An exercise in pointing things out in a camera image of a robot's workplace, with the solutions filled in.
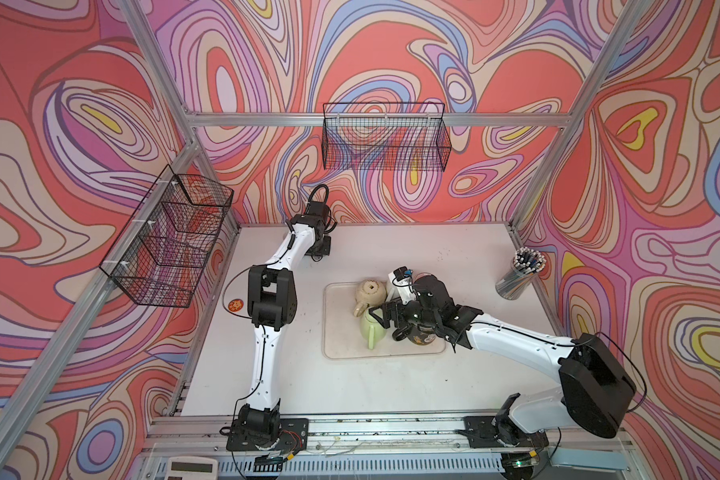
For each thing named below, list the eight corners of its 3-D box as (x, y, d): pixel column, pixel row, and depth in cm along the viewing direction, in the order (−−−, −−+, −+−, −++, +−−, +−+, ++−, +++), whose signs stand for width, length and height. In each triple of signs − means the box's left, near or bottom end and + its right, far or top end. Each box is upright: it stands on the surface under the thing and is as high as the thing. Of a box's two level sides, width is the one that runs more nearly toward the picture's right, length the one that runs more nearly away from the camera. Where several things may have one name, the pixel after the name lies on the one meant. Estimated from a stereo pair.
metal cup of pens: (499, 300, 101) (521, 268, 86) (492, 280, 106) (512, 247, 92) (522, 300, 101) (548, 268, 86) (514, 280, 106) (537, 247, 92)
